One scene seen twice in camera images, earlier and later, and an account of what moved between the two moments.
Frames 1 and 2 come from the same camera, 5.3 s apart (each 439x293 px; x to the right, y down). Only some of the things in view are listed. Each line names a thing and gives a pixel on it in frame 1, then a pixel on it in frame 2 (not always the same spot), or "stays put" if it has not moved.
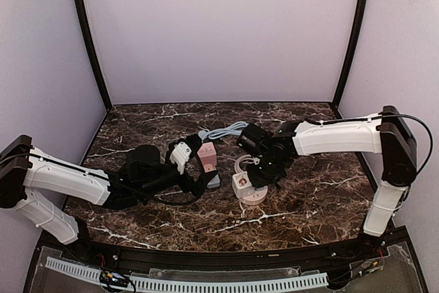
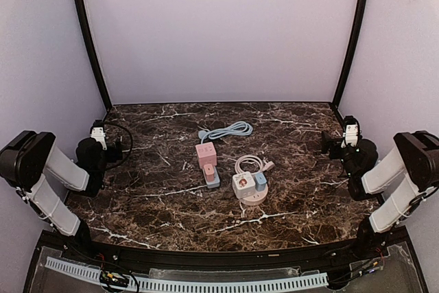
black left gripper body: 191,168 to 110,149
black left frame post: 84,21 stays put
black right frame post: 361,18 stays put
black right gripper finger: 267,171 to 327,143
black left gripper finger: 199,184 to 114,153
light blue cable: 234,129 stays put
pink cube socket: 207,154 stays put
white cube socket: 241,184 stays put
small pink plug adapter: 209,167 stays put
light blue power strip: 215,182 stays put
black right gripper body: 260,176 to 335,144
